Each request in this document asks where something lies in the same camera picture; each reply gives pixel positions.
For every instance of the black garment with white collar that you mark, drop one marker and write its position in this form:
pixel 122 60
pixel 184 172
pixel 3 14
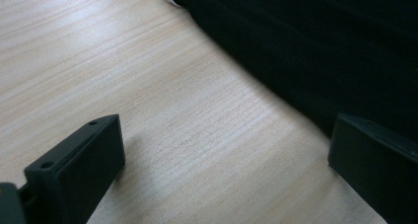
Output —
pixel 312 46

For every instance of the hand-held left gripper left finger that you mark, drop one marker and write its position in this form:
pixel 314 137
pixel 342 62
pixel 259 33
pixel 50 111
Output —
pixel 75 171

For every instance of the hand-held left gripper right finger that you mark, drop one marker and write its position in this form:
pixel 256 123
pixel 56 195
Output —
pixel 378 164

